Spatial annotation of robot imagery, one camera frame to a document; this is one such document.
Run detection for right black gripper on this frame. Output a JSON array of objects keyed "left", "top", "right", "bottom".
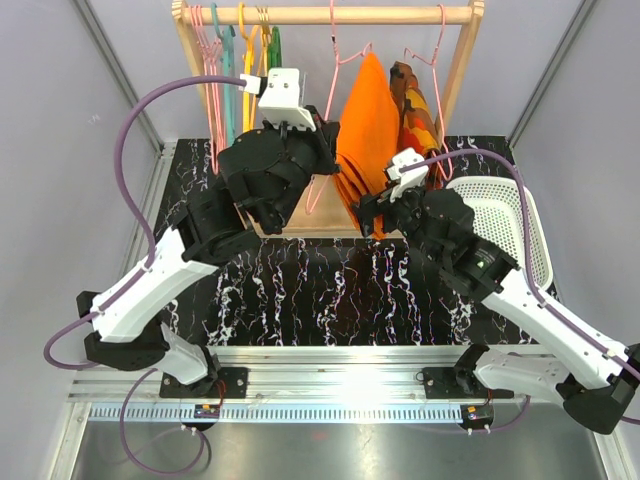
[{"left": 351, "top": 178, "right": 446, "bottom": 265}]

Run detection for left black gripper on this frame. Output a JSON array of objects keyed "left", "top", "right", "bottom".
[{"left": 260, "top": 103, "right": 340, "bottom": 229}]

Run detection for pink wire hanger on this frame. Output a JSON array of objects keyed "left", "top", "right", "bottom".
[
  {"left": 304, "top": 0, "right": 373, "bottom": 215},
  {"left": 403, "top": 4, "right": 449, "bottom": 153}
]

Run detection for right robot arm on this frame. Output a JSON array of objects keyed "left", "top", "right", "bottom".
[{"left": 353, "top": 187, "right": 639, "bottom": 435}]

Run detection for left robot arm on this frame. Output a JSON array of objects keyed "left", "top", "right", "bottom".
[{"left": 79, "top": 106, "right": 340, "bottom": 397}]

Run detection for camouflage orange trousers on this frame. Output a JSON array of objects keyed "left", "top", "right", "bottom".
[{"left": 390, "top": 61, "right": 440, "bottom": 157}]

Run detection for green hanger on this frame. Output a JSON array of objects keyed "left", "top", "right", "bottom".
[{"left": 267, "top": 26, "right": 283, "bottom": 70}]

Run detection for yellow hanger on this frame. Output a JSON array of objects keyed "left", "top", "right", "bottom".
[{"left": 237, "top": 2, "right": 258, "bottom": 132}]

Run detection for teal hanger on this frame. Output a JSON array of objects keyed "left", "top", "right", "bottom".
[{"left": 211, "top": 2, "right": 236, "bottom": 146}]

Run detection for wooden clothes rack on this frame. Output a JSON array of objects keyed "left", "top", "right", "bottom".
[{"left": 171, "top": 0, "right": 487, "bottom": 240}]

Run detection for white plastic basket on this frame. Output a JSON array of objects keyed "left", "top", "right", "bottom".
[{"left": 446, "top": 176, "right": 553, "bottom": 290}]

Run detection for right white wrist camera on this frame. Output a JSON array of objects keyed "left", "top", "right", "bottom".
[{"left": 385, "top": 148, "right": 429, "bottom": 198}]

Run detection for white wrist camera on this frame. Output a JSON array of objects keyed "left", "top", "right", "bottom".
[
  {"left": 240, "top": 67, "right": 316, "bottom": 132},
  {"left": 385, "top": 148, "right": 429, "bottom": 198}
]

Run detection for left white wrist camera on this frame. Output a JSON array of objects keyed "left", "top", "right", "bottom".
[{"left": 240, "top": 67, "right": 316, "bottom": 132}]

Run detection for pink wire hangers left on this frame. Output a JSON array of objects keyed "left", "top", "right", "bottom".
[{"left": 190, "top": 6, "right": 227, "bottom": 175}]

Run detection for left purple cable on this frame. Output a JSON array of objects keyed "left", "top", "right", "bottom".
[{"left": 42, "top": 77, "right": 246, "bottom": 371}]

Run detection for purple cable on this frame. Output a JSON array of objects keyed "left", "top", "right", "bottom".
[
  {"left": 407, "top": 149, "right": 631, "bottom": 371},
  {"left": 42, "top": 77, "right": 246, "bottom": 371}
]

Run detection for aluminium mounting rail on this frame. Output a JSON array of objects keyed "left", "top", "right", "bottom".
[{"left": 64, "top": 343, "right": 576, "bottom": 424}]

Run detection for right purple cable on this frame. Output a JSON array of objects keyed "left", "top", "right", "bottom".
[{"left": 407, "top": 149, "right": 631, "bottom": 371}]

